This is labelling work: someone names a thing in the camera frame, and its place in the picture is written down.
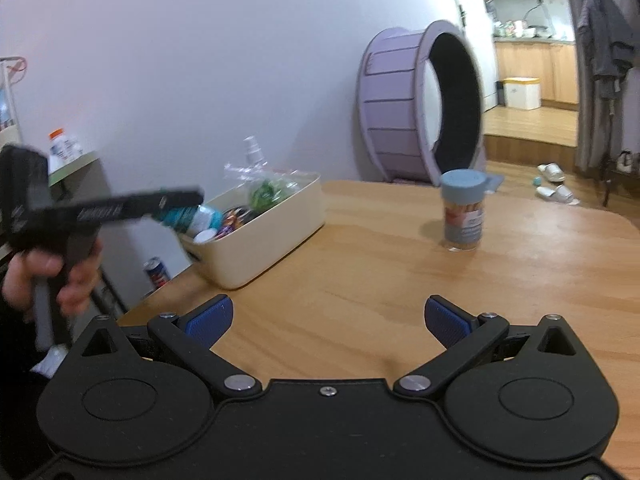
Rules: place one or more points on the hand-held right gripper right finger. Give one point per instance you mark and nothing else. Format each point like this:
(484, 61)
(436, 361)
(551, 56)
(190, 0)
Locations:
(447, 324)

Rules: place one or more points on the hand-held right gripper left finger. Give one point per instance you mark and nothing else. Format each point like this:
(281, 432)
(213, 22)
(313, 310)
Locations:
(207, 321)

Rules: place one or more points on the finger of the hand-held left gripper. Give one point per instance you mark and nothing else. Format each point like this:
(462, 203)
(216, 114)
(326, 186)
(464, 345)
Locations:
(170, 199)

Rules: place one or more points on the teal-capped supplement bottle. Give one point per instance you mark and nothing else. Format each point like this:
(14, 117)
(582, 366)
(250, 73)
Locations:
(192, 217)

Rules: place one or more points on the purple peanut snack packet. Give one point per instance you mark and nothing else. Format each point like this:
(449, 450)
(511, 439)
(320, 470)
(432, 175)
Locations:
(232, 222)

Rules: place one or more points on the clear spray bottle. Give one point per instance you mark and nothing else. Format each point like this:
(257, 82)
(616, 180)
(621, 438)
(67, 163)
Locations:
(254, 152)

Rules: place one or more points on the clear bag of green sachets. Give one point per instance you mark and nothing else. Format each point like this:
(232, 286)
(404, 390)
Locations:
(270, 190)

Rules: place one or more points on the cream plastic storage basket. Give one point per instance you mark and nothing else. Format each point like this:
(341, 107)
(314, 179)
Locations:
(270, 240)

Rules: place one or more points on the blue-lidded cotton swab jar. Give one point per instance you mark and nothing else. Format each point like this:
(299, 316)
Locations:
(462, 210)

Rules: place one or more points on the person's left hand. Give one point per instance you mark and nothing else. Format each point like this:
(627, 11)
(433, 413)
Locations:
(77, 285)

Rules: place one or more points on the white bottle with orange cap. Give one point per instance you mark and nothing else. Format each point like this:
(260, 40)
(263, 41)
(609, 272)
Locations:
(62, 150)

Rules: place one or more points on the red and blue drink can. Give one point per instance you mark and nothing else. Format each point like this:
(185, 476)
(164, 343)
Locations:
(157, 274)

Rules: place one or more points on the pair of white slippers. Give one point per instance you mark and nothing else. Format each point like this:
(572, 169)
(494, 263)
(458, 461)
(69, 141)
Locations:
(560, 195)

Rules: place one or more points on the white slipper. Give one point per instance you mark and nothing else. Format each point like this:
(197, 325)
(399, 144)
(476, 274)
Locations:
(552, 172)

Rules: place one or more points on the purple cat exercise wheel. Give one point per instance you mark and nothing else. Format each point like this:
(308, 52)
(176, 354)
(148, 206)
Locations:
(390, 110)

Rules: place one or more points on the black trash bin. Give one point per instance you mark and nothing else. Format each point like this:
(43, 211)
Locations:
(500, 94)

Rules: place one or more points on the white foam box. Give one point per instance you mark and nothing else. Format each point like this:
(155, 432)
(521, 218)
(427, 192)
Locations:
(522, 94)

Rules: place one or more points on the wooden kitchen cabinet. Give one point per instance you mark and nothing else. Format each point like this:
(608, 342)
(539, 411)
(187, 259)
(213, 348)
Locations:
(545, 70)

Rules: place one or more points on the grey hanging clothes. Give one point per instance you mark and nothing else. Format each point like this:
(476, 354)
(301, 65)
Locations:
(607, 35)

